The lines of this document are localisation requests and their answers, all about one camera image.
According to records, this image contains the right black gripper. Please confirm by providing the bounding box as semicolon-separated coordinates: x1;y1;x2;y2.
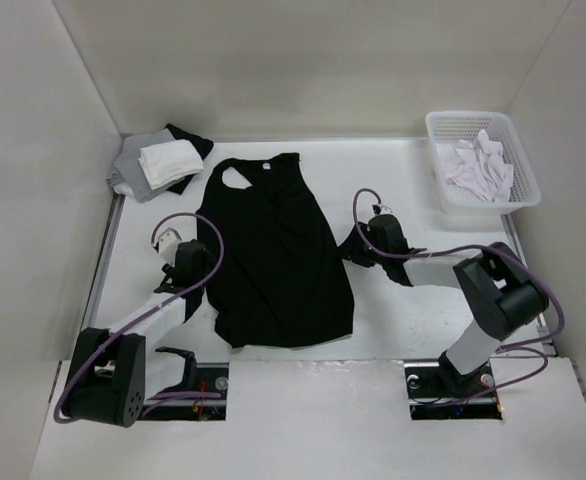
334;221;388;268

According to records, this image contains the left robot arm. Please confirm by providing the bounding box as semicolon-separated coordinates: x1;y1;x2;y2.
55;240;216;427

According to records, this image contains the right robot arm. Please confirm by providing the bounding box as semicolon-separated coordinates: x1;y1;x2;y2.
338;213;551;396

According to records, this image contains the folded white tank top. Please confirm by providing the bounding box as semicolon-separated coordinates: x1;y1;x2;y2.
138;140;204;190

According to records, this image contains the folded grey tank top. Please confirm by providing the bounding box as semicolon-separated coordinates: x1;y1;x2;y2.
106;129;174;203

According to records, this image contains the white tank top in basket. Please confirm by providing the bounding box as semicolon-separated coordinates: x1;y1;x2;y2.
440;129;514;203

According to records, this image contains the white plastic basket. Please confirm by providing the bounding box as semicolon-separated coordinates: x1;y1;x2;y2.
425;111;541;215

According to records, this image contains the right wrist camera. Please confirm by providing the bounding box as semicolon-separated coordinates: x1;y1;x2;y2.
372;203;393;216

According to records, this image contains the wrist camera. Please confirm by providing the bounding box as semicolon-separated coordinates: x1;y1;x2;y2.
153;227;182;264
372;203;393;216

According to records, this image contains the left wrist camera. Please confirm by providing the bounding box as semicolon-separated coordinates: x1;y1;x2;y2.
153;227;182;264

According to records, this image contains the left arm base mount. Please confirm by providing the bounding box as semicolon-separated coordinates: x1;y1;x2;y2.
138;363;230;422

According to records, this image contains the left aluminium rail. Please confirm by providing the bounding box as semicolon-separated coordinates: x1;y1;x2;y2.
68;194;125;358

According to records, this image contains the aluminium rail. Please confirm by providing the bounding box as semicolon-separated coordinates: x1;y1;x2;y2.
501;213;557;357
68;194;125;358

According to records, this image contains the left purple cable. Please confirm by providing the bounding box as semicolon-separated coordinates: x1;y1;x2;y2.
54;211;225;426

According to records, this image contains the right aluminium rail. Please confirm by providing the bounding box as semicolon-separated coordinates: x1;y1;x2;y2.
501;213;557;357

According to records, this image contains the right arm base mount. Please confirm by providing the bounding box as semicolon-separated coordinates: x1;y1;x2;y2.
404;361;502;421

